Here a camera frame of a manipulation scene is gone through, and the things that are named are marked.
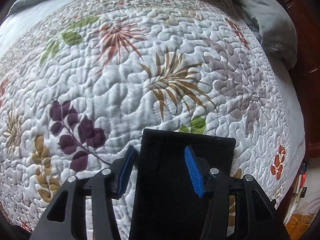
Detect red power strip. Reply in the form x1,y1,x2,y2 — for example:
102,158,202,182
297,163,308,196

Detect floral quilted bedspread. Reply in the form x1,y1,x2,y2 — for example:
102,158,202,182
1,0,291,232

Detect grey pillow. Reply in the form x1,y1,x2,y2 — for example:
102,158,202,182
233,0,297,69

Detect black pants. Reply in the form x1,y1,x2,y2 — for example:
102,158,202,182
129,129,236,239

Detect red wooden headboard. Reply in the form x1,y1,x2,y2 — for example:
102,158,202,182
278,0,319,159

